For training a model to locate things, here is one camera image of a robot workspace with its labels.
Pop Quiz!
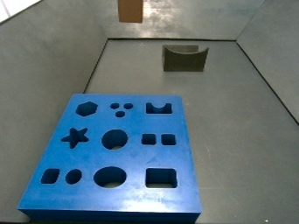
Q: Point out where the brown arch bar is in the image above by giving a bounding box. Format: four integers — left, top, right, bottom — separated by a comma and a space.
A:
117, 0, 144, 23

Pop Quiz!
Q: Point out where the black curved fixture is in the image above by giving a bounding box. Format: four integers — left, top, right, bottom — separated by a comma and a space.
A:
163, 45, 210, 72

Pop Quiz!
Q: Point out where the blue foam shape board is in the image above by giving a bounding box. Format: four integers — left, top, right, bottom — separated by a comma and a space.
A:
17, 94, 202, 224

